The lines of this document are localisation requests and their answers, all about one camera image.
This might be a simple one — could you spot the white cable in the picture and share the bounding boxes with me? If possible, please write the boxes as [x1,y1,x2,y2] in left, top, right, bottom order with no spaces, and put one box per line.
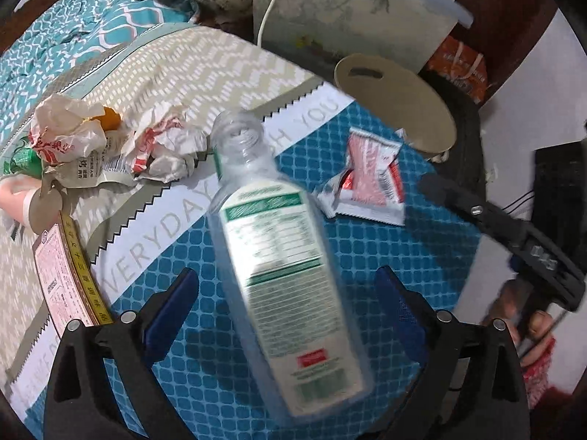
[257,0,289,47]

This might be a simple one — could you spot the crumpled white red wrappers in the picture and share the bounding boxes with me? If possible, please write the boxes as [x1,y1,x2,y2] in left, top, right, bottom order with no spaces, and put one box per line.
[28,93,111,166]

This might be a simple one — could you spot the pale pink object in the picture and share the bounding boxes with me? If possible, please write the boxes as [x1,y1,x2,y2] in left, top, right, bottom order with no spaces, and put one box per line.
[0,176,62,234]

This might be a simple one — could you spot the person's right hand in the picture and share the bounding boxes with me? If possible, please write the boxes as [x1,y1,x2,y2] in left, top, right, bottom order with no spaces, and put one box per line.
[500,279,558,367]

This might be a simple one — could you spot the round tan wooden board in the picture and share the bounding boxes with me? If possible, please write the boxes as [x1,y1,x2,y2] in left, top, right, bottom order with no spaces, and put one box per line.
[334,54,458,157]

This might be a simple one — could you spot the dark wooden furniture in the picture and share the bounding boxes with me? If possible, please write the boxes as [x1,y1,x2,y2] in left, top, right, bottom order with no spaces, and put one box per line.
[447,0,558,102]

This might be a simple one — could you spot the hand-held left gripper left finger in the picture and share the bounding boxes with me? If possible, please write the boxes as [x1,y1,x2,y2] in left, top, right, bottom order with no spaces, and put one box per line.
[43,268,200,440]

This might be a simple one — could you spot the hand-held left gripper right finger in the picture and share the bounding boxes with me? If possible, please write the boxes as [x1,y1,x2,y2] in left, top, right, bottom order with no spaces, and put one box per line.
[367,266,533,440]

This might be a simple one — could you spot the white snack packet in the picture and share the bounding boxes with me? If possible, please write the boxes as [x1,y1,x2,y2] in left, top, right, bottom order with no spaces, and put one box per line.
[59,147,138,188]

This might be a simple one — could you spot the flattened pink and yellow carton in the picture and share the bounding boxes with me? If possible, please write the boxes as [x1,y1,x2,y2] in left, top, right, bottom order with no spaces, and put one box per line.
[32,211,114,337]

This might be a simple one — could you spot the crumpled red and white wrapper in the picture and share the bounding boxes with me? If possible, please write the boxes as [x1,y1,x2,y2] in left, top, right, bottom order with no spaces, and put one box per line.
[131,107,209,182]

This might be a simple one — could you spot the orange peel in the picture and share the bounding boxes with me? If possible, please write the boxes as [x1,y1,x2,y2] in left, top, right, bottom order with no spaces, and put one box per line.
[98,106,122,131]

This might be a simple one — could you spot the orange plastic bag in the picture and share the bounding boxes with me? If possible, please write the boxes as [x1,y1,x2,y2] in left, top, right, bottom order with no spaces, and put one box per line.
[426,37,489,104]

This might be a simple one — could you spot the teal patterned blanket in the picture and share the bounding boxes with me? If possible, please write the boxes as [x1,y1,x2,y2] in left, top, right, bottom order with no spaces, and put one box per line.
[0,0,193,147]

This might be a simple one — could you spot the green plastic wrapper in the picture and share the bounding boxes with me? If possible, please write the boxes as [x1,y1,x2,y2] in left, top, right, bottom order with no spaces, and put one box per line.
[2,144,44,175]

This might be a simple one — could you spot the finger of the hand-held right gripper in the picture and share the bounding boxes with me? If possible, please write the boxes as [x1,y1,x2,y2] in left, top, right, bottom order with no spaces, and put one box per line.
[419,172,519,248]

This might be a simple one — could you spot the clear plastic bottle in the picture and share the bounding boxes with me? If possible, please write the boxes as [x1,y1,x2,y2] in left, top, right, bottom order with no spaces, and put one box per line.
[206,110,374,418]

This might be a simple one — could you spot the grey paper bag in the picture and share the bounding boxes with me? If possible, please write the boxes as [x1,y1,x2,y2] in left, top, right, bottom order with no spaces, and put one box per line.
[252,0,473,74]

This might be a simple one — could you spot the red and white snack wrapper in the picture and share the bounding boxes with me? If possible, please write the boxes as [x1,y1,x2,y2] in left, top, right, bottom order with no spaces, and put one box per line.
[316,127,406,226]

